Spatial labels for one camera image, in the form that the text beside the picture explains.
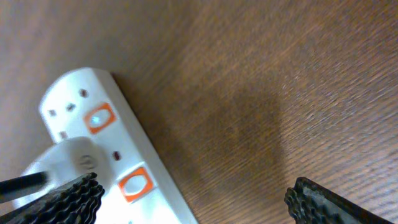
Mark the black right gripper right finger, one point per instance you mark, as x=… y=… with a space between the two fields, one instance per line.
x=311 y=203

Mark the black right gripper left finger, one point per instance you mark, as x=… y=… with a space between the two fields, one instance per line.
x=75 y=202

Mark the white USB charger plug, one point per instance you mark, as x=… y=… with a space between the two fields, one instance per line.
x=65 y=161

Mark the white power strip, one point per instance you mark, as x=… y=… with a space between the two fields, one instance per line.
x=87 y=102

